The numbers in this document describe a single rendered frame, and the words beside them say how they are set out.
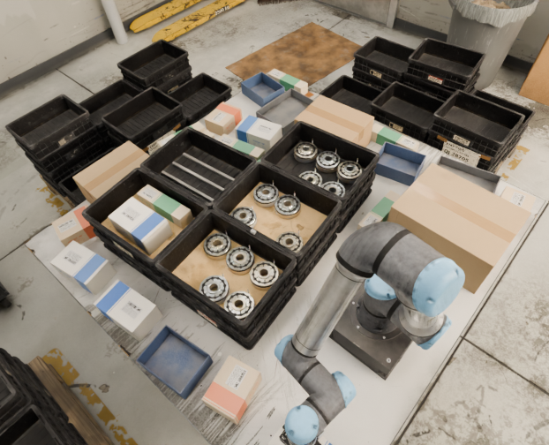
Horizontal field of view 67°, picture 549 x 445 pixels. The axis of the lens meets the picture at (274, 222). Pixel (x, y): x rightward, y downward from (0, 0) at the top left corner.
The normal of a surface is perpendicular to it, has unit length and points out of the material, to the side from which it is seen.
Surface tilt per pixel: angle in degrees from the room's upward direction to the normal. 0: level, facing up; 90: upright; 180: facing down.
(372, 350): 2
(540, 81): 74
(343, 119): 0
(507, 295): 0
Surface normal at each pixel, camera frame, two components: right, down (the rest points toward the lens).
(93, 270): -0.05, -0.60
